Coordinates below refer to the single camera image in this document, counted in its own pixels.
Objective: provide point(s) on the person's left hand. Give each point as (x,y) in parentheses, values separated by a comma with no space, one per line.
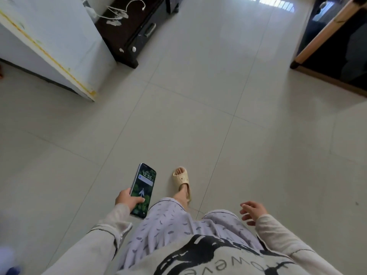
(123,198)

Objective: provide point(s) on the person's right hand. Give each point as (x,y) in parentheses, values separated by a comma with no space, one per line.
(256,210)

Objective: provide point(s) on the person's left thumb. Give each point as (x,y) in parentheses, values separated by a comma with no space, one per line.
(137,200)

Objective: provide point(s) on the person's right fingers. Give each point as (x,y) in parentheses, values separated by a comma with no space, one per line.
(246,210)

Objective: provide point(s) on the black smartphone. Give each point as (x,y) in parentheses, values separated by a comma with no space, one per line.
(143,183)

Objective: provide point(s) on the person's left forearm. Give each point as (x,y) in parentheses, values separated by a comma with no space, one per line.
(97,243)

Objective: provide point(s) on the person's right forearm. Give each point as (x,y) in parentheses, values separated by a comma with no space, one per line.
(286,243)

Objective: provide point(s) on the lilac patterned shorts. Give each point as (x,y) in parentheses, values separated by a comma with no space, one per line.
(160,226)

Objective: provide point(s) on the person's leg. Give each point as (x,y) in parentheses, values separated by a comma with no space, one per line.
(181,197)

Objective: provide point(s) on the beige rubber slipper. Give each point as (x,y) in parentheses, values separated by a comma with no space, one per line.
(183,180)

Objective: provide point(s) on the grey printed shirt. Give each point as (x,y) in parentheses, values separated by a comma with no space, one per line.
(229,263)

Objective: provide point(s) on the dark wooden cabinet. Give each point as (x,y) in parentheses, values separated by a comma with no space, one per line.
(134,28)

